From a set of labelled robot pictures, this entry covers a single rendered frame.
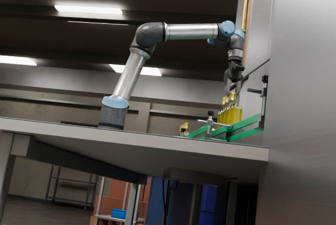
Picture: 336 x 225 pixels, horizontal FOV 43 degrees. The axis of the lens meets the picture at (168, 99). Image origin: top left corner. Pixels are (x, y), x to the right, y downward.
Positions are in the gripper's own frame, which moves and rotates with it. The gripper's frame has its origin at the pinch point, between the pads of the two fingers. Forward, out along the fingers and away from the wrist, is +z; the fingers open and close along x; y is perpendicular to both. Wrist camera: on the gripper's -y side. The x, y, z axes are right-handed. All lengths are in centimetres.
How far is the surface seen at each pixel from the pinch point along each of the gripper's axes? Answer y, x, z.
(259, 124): -84, 15, 31
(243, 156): -104, 26, 44
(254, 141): -52, 5, 31
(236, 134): -23.7, 3.3, 24.2
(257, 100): -4.0, -12.3, 1.9
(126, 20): 491, 59, -234
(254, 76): 3.7, -12.2, -12.9
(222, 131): -10.6, 6.0, 21.8
